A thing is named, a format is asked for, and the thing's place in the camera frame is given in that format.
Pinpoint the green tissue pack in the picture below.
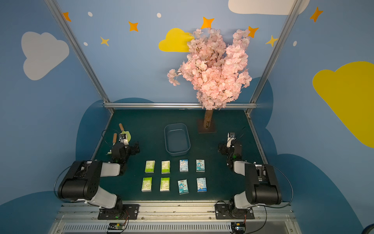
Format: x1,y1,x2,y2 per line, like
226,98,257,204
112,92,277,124
161,160,170,174
141,177,153,192
160,177,170,192
145,160,155,174

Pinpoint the blue monster tissue pack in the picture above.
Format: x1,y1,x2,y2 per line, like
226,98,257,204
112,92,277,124
196,160,206,172

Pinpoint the white blue dog tissue pack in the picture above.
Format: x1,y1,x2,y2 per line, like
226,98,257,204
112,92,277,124
196,177,207,192

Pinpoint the white blue elephant tissue pack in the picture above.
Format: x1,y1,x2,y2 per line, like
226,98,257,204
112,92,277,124
179,160,189,172

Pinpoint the teal tissue pack bottom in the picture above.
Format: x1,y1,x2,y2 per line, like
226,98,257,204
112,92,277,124
177,179,189,195

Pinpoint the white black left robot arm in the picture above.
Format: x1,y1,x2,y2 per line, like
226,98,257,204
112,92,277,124
54,142,140,220

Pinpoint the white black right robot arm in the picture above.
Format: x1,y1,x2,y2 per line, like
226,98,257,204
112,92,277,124
215,140,282,219

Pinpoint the blue plastic storage box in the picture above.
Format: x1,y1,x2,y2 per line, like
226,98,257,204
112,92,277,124
164,123,191,157

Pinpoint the brown artificial tree trunk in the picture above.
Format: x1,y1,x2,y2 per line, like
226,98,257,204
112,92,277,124
203,110,213,129

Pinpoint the pink blossom tree crown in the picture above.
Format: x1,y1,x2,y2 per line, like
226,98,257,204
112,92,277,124
168,29,252,110

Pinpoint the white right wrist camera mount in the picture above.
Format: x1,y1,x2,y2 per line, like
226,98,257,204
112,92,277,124
226,132,236,148

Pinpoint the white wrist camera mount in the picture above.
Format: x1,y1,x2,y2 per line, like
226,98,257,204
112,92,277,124
119,131,131,146
226,132,236,148

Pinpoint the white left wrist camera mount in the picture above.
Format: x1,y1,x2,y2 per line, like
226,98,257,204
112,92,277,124
119,131,131,146

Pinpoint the dark metal tree base plate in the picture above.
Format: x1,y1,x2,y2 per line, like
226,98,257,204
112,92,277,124
197,119,217,134

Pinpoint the aluminium frame rail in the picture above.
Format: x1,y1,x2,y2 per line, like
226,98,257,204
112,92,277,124
103,102,257,109

